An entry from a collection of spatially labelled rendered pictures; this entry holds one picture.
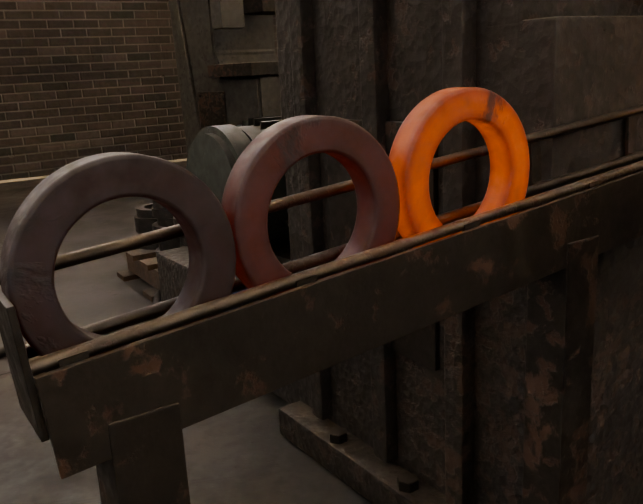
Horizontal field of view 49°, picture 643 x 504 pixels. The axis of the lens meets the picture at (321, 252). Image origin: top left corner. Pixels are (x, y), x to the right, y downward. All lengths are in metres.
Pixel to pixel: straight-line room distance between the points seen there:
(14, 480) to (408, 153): 1.26
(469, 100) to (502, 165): 0.10
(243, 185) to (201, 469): 1.07
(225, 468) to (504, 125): 1.05
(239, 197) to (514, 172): 0.34
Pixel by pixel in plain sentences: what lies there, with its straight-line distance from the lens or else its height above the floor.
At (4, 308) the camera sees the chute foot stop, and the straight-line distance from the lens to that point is 0.55.
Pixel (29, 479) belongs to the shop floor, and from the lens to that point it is 1.71.
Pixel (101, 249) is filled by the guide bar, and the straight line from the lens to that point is 0.63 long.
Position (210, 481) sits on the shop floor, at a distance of 1.57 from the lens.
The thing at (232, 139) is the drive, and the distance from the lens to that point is 1.97.
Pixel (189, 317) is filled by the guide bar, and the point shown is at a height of 0.63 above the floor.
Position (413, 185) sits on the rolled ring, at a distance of 0.71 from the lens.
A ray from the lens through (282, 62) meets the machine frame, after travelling 1.50.
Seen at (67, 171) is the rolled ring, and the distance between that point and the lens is 0.56.
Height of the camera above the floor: 0.82
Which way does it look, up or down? 15 degrees down
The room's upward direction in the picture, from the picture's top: 3 degrees counter-clockwise
